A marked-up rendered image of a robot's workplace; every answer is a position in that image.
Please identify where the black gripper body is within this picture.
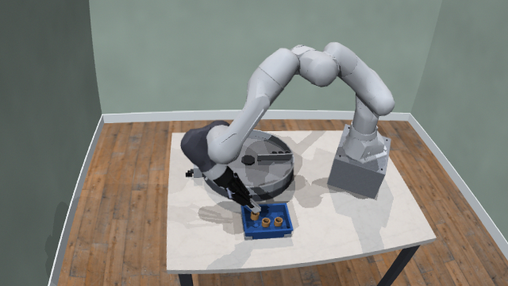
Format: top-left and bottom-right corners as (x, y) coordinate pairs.
(213, 165), (236, 192)

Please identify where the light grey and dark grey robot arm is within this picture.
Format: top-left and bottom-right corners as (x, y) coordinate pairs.
(180, 42), (395, 181)

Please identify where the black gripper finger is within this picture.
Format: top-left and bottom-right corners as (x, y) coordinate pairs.
(226, 182), (261, 213)
(233, 172), (261, 209)

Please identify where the blue plastic crate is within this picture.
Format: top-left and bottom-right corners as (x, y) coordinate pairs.
(241, 203), (293, 240)

